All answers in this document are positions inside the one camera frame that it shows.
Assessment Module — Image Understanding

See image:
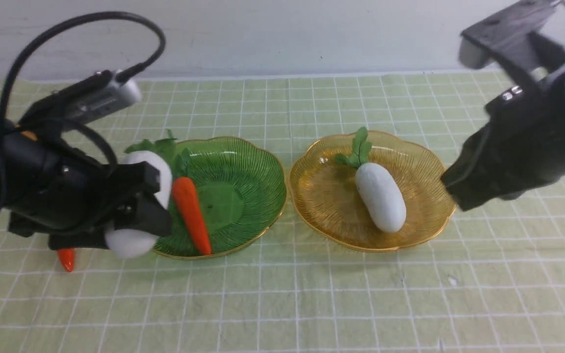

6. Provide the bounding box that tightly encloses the white toy radish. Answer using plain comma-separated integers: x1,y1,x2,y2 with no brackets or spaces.
105,130,176,258
334,126,407,233

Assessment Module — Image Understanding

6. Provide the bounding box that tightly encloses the orange toy carrot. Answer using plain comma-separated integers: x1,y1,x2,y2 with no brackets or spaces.
171,148,213,255
56,248,76,273

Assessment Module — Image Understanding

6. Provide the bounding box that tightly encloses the grey right-side wrist camera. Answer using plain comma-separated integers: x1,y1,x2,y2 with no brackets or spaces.
458,0,565,92

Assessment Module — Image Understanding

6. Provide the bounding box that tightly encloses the left gripper black left-side finger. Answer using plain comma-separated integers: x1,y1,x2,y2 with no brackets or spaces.
101,194,173,240
103,162,160,202

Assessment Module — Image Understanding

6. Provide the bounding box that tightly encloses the black left-side camera cable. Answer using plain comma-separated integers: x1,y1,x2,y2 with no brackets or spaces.
0,11,166,228

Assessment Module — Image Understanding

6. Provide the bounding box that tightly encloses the green plastic plate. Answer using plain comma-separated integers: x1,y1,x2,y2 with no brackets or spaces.
130,136,288,260

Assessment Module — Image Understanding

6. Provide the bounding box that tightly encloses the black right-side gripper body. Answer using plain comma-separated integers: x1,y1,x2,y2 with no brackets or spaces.
478,65,565,202

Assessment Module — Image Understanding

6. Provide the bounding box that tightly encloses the amber plastic plate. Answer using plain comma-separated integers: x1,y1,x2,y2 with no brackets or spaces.
288,127,456,252

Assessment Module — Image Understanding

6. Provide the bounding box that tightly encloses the grey left-side wrist camera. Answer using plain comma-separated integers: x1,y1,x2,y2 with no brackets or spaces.
18,70,142,126

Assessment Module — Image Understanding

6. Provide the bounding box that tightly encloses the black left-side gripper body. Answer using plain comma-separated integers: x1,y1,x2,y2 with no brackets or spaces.
0,115,118,250

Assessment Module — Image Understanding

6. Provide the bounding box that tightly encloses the right gripper black right-side finger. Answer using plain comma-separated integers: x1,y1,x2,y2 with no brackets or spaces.
441,123,509,211

